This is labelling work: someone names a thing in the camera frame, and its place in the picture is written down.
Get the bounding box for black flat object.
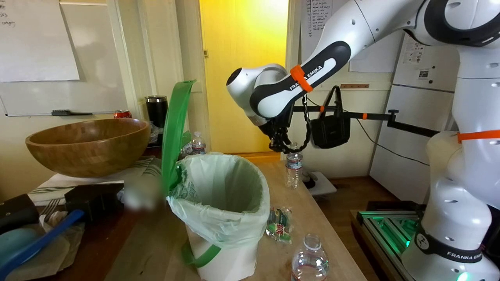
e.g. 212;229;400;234
0;191;41;234

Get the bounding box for white tall cabinet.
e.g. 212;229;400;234
369;29;470;204

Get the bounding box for blue plastic handle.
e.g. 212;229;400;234
0;207;86;281

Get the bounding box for white compost bin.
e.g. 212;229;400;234
180;227;269;281

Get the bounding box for white whiteboard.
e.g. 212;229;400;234
0;0;131;118

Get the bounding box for silver box with green light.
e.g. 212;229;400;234
356;207;425;262

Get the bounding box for black boom with hanging bag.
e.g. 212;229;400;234
291;102;434;137

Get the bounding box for teal plate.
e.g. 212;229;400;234
0;224;39;268

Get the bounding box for white bin with green liner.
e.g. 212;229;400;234
166;152;272;249

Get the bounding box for black hanging bag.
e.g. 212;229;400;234
309;84;352;149

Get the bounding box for white flat box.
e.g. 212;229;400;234
300;168;339;199

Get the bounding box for striped dish towel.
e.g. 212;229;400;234
116;154;164;210

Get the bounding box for wooden bowl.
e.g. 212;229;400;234
25;116;153;177

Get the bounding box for black tumbler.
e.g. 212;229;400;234
145;95;169;129

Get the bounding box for small clear water bottle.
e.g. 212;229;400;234
289;232;331;281
284;151;303;190

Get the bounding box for black marker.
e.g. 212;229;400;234
50;107;95;116

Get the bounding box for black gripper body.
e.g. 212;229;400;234
267;115;303;143

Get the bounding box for newspaper sheet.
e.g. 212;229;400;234
28;157;158;209

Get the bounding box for yellow door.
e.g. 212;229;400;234
200;0;289;154

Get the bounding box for green bin lid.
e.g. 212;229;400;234
159;77;197;198

